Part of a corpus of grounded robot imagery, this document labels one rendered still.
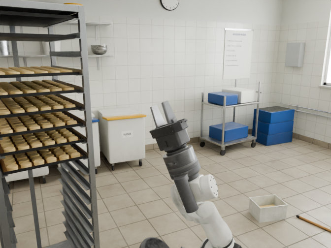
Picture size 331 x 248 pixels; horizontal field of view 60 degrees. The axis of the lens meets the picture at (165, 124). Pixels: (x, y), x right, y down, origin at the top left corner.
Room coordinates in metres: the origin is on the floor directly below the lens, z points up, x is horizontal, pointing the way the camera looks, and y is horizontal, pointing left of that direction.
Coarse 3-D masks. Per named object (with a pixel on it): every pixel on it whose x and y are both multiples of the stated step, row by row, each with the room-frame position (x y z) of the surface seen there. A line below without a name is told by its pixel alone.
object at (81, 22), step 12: (84, 12) 1.48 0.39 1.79; (84, 24) 1.48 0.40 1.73; (84, 36) 1.48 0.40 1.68; (84, 48) 1.48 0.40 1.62; (84, 60) 1.48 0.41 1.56; (84, 72) 1.47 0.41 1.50; (84, 84) 1.47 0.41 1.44; (84, 96) 1.47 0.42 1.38; (96, 192) 1.49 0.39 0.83; (96, 204) 1.48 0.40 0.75; (96, 216) 1.48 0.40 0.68; (96, 228) 1.48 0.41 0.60; (96, 240) 1.47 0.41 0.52
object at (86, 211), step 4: (60, 180) 1.96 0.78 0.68; (64, 180) 1.93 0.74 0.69; (64, 184) 1.89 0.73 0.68; (68, 184) 1.84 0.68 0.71; (68, 188) 1.82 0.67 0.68; (72, 188) 1.77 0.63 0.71; (68, 192) 1.77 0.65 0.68; (72, 192) 1.77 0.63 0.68; (72, 196) 1.71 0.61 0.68; (76, 196) 1.70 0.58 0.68; (76, 200) 1.66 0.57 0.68; (80, 200) 1.64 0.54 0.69; (80, 204) 1.61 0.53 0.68; (84, 204) 1.58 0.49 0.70; (80, 208) 1.56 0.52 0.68; (84, 208) 1.56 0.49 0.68; (88, 208) 1.52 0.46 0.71; (84, 212) 1.52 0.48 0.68; (88, 212) 1.52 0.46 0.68; (88, 216) 1.48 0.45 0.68; (92, 216) 1.47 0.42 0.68
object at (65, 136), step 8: (64, 128) 1.68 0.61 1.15; (8, 136) 1.52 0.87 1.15; (16, 136) 1.52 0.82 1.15; (24, 136) 1.55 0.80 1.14; (32, 136) 1.51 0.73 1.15; (40, 136) 1.51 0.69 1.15; (48, 136) 1.52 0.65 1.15; (56, 136) 1.51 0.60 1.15; (64, 136) 1.57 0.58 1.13; (72, 136) 1.51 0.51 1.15; (0, 144) 1.43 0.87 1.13; (8, 144) 1.37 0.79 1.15; (16, 144) 1.38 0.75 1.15; (24, 144) 1.37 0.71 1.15; (32, 144) 1.37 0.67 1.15; (40, 144) 1.38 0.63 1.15; (48, 144) 1.40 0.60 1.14; (0, 152) 1.31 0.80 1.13
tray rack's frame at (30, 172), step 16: (0, 0) 1.28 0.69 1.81; (16, 0) 1.32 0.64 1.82; (48, 32) 1.98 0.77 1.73; (16, 48) 1.87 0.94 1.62; (16, 64) 1.87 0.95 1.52; (16, 80) 1.86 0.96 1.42; (32, 176) 1.87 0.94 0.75; (32, 192) 1.86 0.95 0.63; (0, 224) 1.72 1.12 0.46; (0, 240) 1.71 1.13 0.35
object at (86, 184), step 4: (64, 164) 1.82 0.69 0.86; (68, 164) 1.80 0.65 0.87; (68, 168) 1.75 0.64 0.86; (72, 168) 1.73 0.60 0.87; (72, 172) 1.69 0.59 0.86; (76, 172) 1.67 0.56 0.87; (76, 176) 1.63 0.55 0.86; (80, 176) 1.60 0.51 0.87; (80, 180) 1.58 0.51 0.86; (84, 180) 1.55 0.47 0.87; (84, 184) 1.52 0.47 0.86; (88, 184) 1.49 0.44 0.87; (88, 188) 1.47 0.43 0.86
